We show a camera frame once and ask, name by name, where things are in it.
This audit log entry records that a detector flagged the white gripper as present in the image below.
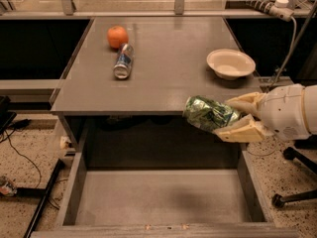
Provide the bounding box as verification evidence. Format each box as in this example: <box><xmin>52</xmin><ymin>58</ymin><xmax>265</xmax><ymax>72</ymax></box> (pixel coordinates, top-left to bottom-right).
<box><xmin>213</xmin><ymin>84</ymin><xmax>311</xmax><ymax>143</ymax></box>

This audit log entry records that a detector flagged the crushed green can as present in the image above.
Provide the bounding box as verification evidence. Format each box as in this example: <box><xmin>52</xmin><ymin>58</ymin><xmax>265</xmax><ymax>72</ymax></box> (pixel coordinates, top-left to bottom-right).
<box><xmin>182</xmin><ymin>95</ymin><xmax>241</xmax><ymax>133</ymax></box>

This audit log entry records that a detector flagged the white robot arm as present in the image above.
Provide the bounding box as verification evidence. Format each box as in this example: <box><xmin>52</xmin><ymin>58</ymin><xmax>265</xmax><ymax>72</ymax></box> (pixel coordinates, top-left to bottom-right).
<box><xmin>214</xmin><ymin>84</ymin><xmax>317</xmax><ymax>143</ymax></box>

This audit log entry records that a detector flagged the grey cabinet with top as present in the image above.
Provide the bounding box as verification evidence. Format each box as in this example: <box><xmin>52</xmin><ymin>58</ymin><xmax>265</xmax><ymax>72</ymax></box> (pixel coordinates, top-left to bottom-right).
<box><xmin>49</xmin><ymin>16</ymin><xmax>272</xmax><ymax>154</ymax></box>

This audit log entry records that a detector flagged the blue silver soda can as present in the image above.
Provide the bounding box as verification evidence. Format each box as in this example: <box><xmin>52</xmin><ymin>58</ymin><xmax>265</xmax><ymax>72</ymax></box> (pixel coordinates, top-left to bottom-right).
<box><xmin>113</xmin><ymin>44</ymin><xmax>134</xmax><ymax>79</ymax></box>

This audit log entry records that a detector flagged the open grey top drawer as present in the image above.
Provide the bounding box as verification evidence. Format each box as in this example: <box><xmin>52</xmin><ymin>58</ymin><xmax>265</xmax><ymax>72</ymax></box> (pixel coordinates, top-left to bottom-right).
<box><xmin>30</xmin><ymin>116</ymin><xmax>299</xmax><ymax>238</ymax></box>

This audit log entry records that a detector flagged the white bowl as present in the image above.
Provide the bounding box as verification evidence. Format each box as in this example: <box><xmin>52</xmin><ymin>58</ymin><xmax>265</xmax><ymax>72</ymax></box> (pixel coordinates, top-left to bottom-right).
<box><xmin>206</xmin><ymin>49</ymin><xmax>256</xmax><ymax>80</ymax></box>

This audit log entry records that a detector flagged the black chair base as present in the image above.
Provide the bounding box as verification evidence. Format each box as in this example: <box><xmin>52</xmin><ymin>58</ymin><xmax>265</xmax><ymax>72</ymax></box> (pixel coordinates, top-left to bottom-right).
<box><xmin>270</xmin><ymin>145</ymin><xmax>317</xmax><ymax>208</ymax></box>

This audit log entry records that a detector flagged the orange fruit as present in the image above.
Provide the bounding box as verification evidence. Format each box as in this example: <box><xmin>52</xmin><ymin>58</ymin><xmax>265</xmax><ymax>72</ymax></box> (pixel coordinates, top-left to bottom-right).
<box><xmin>107</xmin><ymin>26</ymin><xmax>129</xmax><ymax>49</ymax></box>

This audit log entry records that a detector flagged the black metal floor bar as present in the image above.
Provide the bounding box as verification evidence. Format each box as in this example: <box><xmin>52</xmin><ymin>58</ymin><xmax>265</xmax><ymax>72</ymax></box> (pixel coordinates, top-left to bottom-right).
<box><xmin>16</xmin><ymin>159</ymin><xmax>64</xmax><ymax>238</ymax></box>

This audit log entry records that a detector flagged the black device at left edge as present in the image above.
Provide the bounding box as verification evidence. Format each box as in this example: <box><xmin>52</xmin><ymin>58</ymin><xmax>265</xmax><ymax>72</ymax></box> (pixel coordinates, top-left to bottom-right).
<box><xmin>0</xmin><ymin>96</ymin><xmax>16</xmax><ymax>134</ymax></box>

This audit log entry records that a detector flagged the small red white floor item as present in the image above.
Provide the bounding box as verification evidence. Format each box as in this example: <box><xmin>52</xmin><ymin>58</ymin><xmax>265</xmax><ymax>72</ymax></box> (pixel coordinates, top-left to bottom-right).
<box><xmin>0</xmin><ymin>176</ymin><xmax>17</xmax><ymax>196</ymax></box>

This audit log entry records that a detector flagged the white power cord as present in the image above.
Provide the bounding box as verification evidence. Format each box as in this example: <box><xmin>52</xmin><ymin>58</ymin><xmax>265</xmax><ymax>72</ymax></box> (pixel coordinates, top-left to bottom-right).
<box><xmin>266</xmin><ymin>15</ymin><xmax>298</xmax><ymax>91</ymax></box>

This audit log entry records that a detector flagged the black floor cable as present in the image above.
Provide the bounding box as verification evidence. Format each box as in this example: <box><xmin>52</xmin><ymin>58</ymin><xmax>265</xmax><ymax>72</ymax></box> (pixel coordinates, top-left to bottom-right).
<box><xmin>0</xmin><ymin>118</ymin><xmax>43</xmax><ymax>190</ymax></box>

